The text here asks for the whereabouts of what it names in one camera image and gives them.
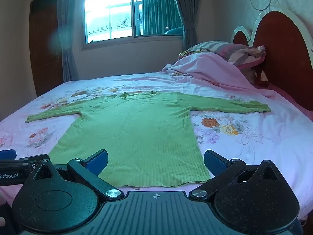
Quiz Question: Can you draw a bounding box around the window with white frame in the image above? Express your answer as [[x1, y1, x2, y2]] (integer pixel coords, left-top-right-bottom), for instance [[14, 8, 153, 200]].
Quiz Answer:
[[79, 0, 184, 51]]

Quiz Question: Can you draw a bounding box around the brown wooden door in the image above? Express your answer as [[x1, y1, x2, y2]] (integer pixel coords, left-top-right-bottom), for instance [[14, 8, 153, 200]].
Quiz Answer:
[[29, 0, 64, 97]]

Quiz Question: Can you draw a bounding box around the red wooden headboard white trim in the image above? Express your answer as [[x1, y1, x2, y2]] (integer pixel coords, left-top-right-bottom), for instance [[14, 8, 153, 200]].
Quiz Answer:
[[231, 7, 313, 110]]

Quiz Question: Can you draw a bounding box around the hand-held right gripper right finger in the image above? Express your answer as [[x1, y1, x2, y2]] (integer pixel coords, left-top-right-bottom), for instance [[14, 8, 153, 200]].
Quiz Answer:
[[189, 149, 282, 200]]

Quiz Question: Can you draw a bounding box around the striped colourful pillow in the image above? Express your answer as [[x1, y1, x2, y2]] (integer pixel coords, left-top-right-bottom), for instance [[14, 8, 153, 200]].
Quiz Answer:
[[178, 41, 266, 70]]

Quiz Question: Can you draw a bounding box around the green ribbed knit sweater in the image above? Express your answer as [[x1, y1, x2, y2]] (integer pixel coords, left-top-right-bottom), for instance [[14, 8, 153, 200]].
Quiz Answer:
[[25, 91, 271, 188]]

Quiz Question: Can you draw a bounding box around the pink blanket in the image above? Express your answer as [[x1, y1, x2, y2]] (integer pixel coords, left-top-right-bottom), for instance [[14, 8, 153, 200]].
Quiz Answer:
[[160, 52, 313, 118]]

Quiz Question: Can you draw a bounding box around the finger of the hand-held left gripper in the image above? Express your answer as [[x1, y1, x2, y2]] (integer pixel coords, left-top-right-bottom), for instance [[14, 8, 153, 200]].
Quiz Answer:
[[0, 149, 17, 161], [0, 154, 50, 168]]

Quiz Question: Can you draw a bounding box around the grey curtain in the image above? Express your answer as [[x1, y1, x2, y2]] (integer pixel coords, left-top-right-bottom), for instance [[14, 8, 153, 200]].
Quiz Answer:
[[57, 0, 85, 82], [170, 0, 198, 52]]

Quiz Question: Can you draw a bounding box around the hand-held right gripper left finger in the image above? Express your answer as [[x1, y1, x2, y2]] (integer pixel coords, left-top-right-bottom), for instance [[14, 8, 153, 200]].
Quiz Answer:
[[30, 149, 125, 200]]

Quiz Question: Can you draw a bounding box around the floral bed sheet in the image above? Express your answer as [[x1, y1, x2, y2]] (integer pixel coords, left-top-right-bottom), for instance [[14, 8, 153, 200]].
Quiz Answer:
[[0, 72, 313, 223]]

